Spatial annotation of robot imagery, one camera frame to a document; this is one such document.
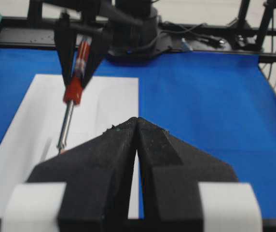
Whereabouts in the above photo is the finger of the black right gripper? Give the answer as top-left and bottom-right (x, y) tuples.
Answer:
(54, 12), (77, 86)
(81, 28), (109, 89)

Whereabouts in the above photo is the black cable bundle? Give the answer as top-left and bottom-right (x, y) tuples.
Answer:
(159, 21), (233, 50)

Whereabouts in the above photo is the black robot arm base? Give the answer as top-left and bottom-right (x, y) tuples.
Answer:
(107, 0), (181, 62)

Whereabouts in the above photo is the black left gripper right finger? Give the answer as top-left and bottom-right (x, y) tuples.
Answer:
(137, 118), (238, 221)

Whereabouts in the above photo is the red soldering iron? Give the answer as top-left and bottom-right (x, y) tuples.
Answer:
(57, 37), (92, 154)

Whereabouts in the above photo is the white paper sheet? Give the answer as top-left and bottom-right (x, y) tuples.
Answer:
(0, 74), (138, 217)

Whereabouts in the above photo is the black aluminium frame rail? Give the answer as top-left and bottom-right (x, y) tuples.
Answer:
(0, 17), (276, 71)

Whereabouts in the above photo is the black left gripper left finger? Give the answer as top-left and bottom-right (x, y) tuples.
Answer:
(27, 117), (138, 232)

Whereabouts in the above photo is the black camera stand post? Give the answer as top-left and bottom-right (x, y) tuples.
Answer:
(254, 0), (276, 51)

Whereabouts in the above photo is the blue table mat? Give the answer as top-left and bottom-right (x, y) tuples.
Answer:
(0, 49), (276, 218)

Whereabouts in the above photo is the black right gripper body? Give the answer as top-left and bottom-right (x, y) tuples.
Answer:
(41, 0), (145, 34)

